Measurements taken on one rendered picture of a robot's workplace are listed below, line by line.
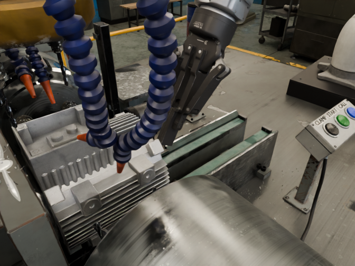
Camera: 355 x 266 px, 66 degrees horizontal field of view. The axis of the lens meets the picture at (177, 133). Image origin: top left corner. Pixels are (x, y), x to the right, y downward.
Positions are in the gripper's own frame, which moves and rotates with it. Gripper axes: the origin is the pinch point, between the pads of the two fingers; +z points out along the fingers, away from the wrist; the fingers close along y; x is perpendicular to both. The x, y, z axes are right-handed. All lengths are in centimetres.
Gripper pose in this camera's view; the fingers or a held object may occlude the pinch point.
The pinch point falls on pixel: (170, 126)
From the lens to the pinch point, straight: 49.9
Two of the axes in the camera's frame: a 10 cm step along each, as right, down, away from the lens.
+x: 6.6, 0.8, 7.4
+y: 6.5, 4.4, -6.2
